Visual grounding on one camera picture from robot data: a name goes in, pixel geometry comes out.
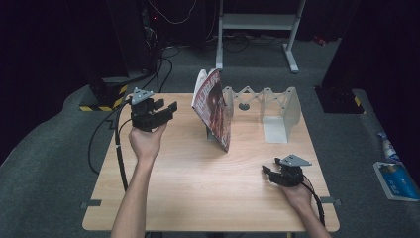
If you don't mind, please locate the bundle of black cables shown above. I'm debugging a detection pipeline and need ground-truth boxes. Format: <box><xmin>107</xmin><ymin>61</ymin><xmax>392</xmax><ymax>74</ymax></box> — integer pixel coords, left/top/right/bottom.
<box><xmin>136</xmin><ymin>28</ymin><xmax>182</xmax><ymax>94</ymax></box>

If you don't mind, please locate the white expandable metal book rack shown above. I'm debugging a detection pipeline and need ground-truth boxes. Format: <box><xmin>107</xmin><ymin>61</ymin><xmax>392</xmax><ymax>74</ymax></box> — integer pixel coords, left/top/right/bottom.
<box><xmin>205</xmin><ymin>85</ymin><xmax>302</xmax><ymax>145</ymax></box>

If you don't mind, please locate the white and blue bottle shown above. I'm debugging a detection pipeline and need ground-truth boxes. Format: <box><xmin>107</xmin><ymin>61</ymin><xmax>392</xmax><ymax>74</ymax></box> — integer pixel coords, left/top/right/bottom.
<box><xmin>376</xmin><ymin>131</ymin><xmax>402</xmax><ymax>164</ymax></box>

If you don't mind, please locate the white metal stand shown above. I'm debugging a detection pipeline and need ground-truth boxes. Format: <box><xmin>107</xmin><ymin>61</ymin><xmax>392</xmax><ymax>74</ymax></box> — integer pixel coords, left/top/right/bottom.
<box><xmin>214</xmin><ymin>0</ymin><xmax>307</xmax><ymax>74</ymax></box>

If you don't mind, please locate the gray tape strip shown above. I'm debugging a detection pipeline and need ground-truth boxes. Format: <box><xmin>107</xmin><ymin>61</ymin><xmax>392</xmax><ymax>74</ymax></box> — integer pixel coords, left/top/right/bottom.
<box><xmin>319</xmin><ymin>195</ymin><xmax>342</xmax><ymax>205</ymax></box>
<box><xmin>80</xmin><ymin>198</ymin><xmax>103</xmax><ymax>210</ymax></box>

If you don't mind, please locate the person's right hand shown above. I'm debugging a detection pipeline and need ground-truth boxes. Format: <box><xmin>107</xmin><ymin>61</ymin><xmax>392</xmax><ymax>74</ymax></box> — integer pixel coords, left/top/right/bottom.
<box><xmin>279</xmin><ymin>182</ymin><xmax>314</xmax><ymax>213</ymax></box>

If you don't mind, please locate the black floor cable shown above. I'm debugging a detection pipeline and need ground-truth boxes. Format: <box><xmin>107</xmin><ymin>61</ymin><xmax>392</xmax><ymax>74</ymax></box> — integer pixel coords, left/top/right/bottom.
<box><xmin>87</xmin><ymin>110</ymin><xmax>117</xmax><ymax>176</ymax></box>

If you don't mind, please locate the person's left hand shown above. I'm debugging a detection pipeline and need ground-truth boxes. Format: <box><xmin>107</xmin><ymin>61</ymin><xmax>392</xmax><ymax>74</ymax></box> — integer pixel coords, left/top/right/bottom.
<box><xmin>128</xmin><ymin>122</ymin><xmax>168</xmax><ymax>164</ymax></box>

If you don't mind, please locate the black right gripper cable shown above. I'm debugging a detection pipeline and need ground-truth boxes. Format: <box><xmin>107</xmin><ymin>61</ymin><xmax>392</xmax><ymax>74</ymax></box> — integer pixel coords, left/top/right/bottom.
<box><xmin>301</xmin><ymin>180</ymin><xmax>327</xmax><ymax>228</ymax></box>

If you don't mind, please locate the blue and white box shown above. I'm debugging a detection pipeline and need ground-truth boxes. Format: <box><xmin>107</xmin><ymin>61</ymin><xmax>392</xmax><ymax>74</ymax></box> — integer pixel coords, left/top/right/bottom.
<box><xmin>372</xmin><ymin>161</ymin><xmax>420</xmax><ymax>202</ymax></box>

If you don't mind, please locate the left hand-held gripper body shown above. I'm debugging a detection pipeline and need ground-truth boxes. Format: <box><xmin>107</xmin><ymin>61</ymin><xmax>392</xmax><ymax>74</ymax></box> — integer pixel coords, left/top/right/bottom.
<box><xmin>130</xmin><ymin>86</ymin><xmax>174</xmax><ymax>133</ymax></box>

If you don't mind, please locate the magazine with reddish cover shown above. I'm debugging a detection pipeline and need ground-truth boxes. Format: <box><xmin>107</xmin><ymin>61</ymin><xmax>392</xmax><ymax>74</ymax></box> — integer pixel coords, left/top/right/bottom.
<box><xmin>190</xmin><ymin>67</ymin><xmax>234</xmax><ymax>154</ymax></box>

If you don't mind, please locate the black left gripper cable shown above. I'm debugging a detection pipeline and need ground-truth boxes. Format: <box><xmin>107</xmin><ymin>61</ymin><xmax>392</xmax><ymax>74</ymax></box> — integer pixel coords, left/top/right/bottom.
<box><xmin>113</xmin><ymin>97</ymin><xmax>134</xmax><ymax>193</ymax></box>

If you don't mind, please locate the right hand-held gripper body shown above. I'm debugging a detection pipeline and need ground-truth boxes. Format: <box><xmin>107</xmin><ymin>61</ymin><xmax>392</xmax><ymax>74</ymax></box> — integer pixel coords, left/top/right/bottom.
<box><xmin>269</xmin><ymin>154</ymin><xmax>313</xmax><ymax>188</ymax></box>

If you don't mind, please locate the black base with yellow stripes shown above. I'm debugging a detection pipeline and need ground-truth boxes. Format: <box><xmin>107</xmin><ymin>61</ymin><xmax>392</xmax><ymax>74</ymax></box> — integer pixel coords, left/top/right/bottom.
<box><xmin>78</xmin><ymin>76</ymin><xmax>130</xmax><ymax>113</ymax></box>
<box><xmin>314</xmin><ymin>85</ymin><xmax>367</xmax><ymax>115</ymax></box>

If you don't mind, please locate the thin white cable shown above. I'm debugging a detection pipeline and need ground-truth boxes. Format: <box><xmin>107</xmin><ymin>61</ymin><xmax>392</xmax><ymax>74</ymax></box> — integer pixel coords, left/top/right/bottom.
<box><xmin>148</xmin><ymin>0</ymin><xmax>198</xmax><ymax>26</ymax></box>

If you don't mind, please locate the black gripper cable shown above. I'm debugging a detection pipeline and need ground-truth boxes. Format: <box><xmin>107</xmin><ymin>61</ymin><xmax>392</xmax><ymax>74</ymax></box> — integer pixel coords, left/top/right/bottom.
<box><xmin>301</xmin><ymin>180</ymin><xmax>327</xmax><ymax>228</ymax></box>
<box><xmin>113</xmin><ymin>97</ymin><xmax>134</xmax><ymax>193</ymax></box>

